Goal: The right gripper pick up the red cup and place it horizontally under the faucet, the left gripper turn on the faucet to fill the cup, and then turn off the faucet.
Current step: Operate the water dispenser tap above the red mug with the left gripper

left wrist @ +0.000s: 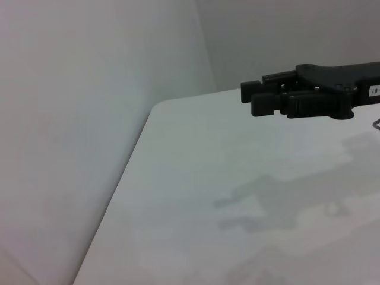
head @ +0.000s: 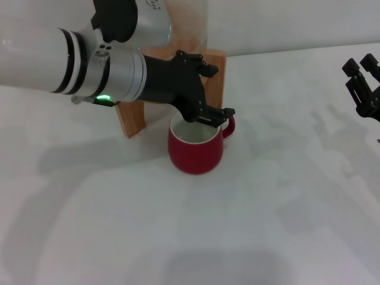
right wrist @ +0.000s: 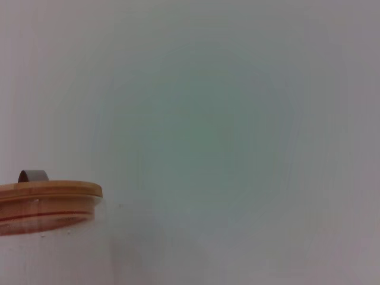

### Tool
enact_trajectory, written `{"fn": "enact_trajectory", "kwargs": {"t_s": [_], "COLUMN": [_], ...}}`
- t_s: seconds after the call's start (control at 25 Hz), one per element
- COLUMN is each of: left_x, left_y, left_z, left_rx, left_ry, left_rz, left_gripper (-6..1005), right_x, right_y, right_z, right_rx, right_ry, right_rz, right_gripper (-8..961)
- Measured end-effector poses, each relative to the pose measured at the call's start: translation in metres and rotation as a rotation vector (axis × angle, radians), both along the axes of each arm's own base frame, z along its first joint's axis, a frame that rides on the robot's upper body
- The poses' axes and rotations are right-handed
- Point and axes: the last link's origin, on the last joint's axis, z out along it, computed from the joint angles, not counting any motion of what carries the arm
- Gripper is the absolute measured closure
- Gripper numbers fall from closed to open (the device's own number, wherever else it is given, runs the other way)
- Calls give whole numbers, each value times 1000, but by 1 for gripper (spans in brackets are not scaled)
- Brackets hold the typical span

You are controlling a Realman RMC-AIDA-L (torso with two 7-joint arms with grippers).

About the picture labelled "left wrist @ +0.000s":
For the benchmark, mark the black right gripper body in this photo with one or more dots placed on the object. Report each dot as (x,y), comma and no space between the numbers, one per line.
(335,78)

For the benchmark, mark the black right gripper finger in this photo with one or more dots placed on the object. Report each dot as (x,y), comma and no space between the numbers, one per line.
(297,105)
(267,86)

